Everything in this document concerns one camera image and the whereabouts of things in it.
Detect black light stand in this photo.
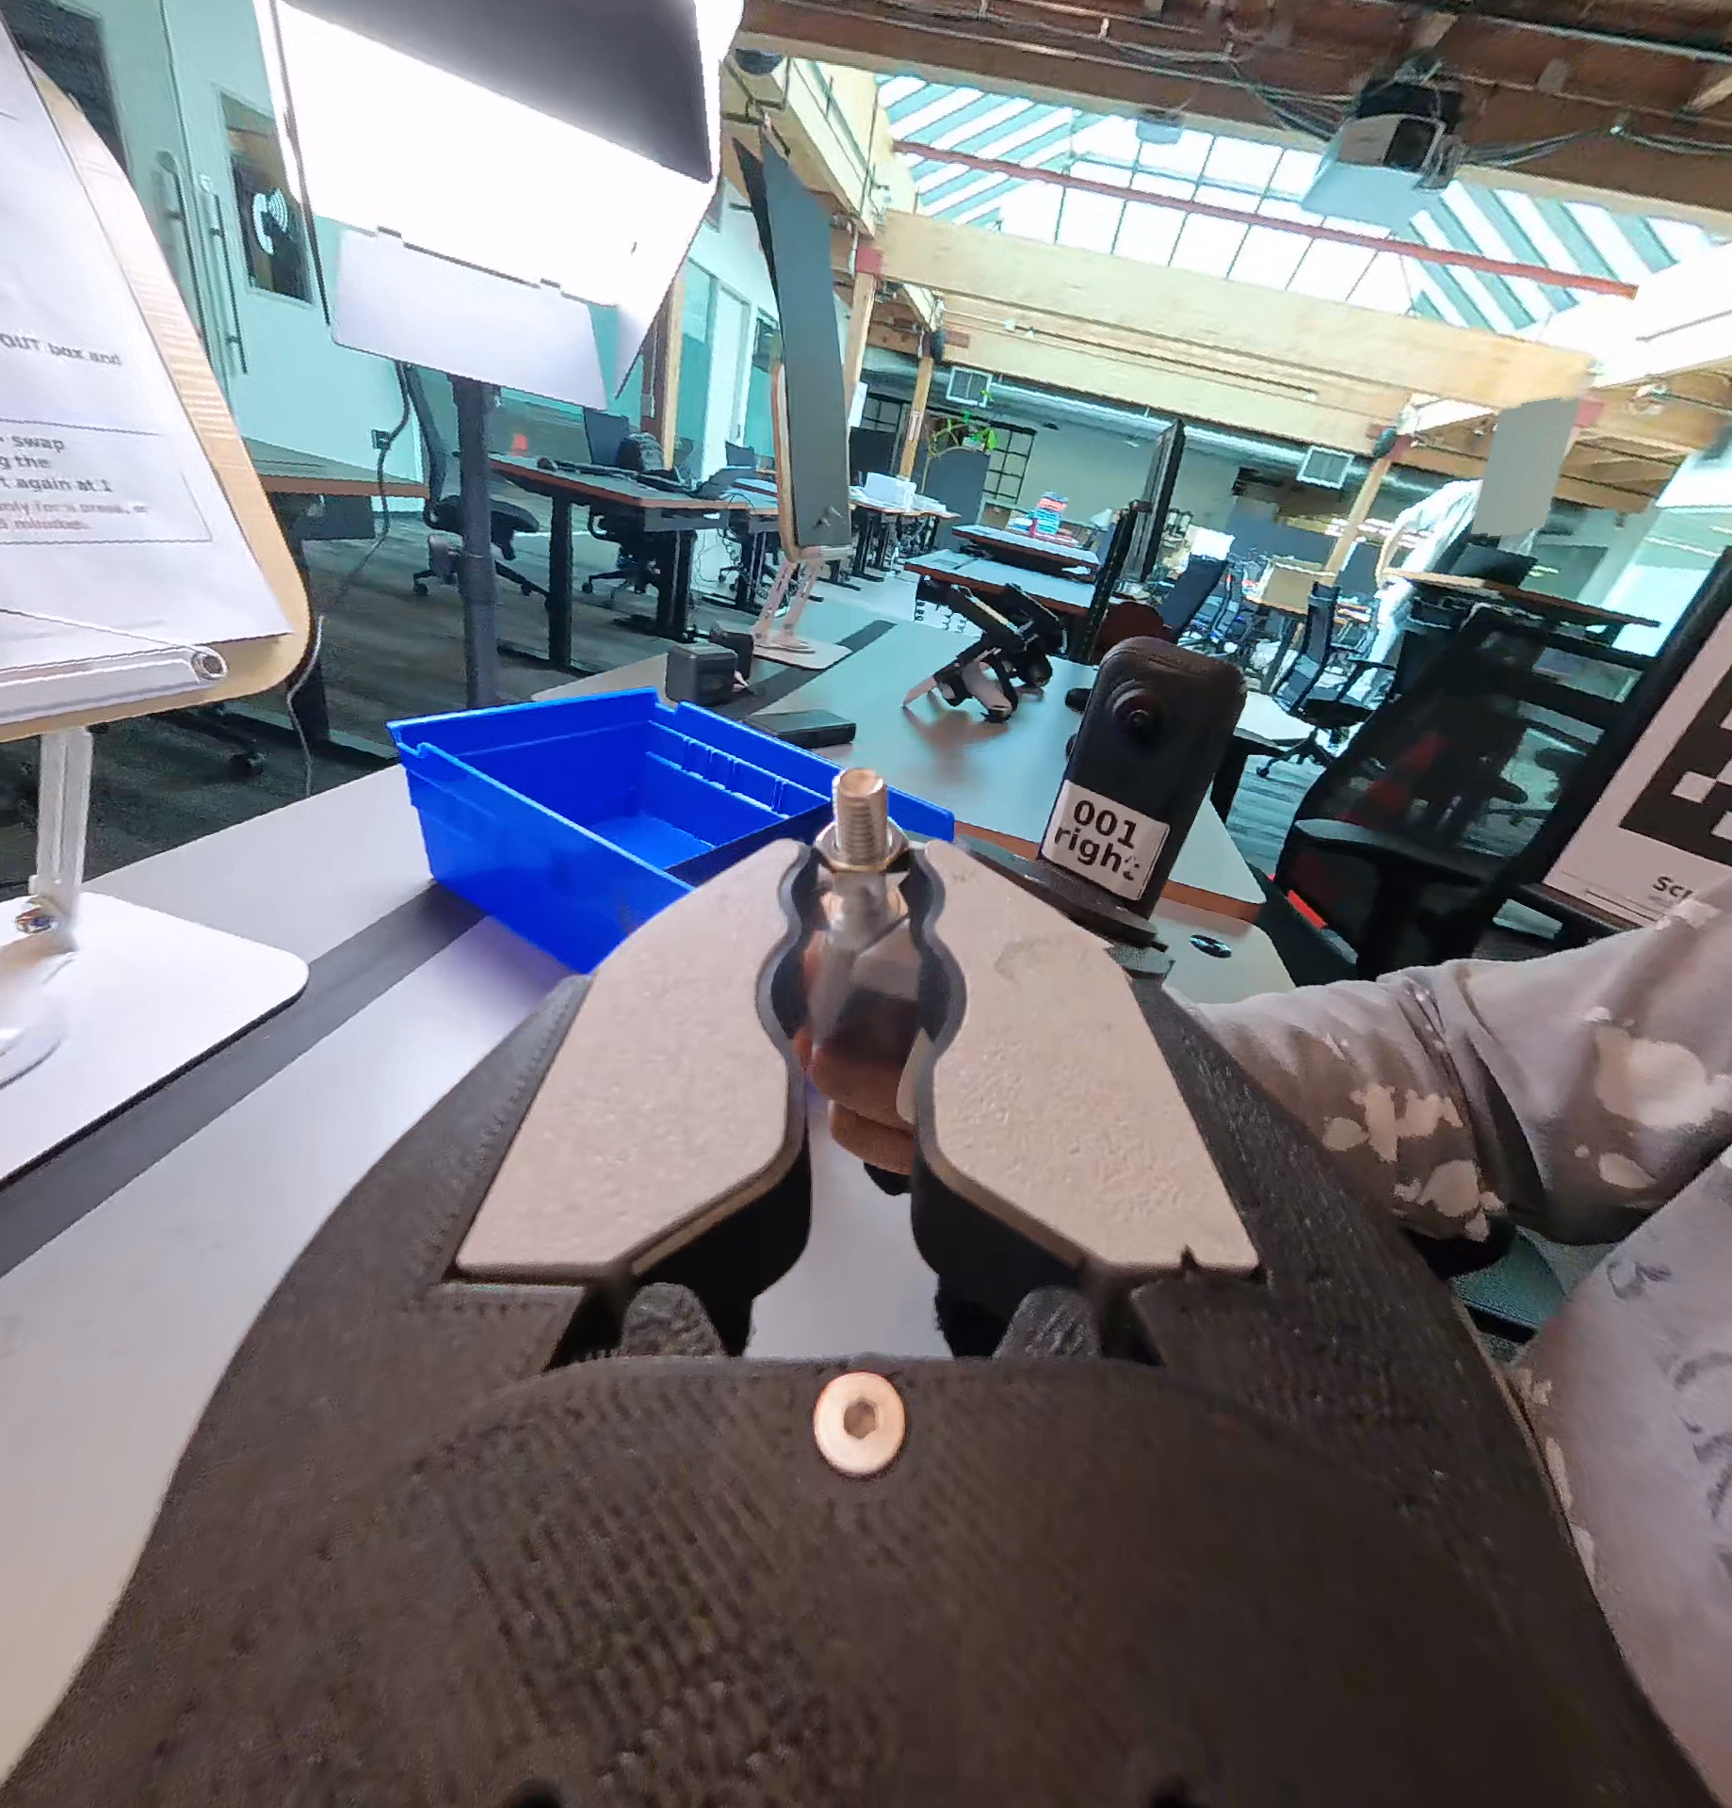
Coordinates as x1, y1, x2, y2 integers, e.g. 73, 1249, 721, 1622
449, 373, 509, 711

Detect person's right hand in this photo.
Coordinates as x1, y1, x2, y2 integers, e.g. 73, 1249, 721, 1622
795, 1023, 917, 1181

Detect black office chair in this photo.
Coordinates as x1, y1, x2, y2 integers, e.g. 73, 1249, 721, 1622
399, 359, 544, 597
1253, 606, 1682, 979

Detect black tool white trim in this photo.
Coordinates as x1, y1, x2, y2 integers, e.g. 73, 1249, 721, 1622
902, 585, 1061, 722

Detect dark phone icon sign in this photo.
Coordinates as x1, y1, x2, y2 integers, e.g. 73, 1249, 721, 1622
222, 94, 318, 306

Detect silver flange bolt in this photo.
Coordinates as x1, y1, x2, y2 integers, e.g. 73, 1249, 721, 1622
810, 766, 927, 1075

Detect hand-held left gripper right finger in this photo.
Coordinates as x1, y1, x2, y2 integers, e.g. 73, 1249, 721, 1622
904, 840, 1265, 1358

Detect black monitor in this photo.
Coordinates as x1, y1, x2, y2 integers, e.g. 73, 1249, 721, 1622
1091, 416, 1191, 668

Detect studio light panel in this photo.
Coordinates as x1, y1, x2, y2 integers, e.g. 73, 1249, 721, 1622
250, 0, 750, 412

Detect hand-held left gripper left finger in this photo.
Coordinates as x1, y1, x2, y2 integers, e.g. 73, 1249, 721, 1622
452, 835, 819, 1358

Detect black framed marker board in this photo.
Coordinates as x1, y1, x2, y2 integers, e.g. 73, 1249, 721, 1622
1541, 547, 1732, 931

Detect wooden desk black legs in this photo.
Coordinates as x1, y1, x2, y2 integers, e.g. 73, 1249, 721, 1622
497, 453, 785, 677

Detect black bin divider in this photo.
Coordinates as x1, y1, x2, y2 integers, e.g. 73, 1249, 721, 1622
661, 806, 831, 886

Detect ceiling projector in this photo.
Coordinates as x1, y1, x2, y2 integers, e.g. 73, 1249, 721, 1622
1299, 77, 1464, 237

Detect white instruction sheet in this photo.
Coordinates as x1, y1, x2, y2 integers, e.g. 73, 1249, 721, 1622
0, 0, 298, 683

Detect blue plastic bin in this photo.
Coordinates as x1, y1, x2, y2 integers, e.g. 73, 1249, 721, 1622
385, 687, 958, 976

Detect person's right forearm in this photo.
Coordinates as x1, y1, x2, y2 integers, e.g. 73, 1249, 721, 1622
1191, 861, 1732, 1248

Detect black display on easel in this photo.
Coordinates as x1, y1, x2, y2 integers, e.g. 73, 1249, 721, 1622
734, 133, 859, 668

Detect wood-edged grey table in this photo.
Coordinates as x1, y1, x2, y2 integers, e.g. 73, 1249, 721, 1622
533, 615, 1301, 931

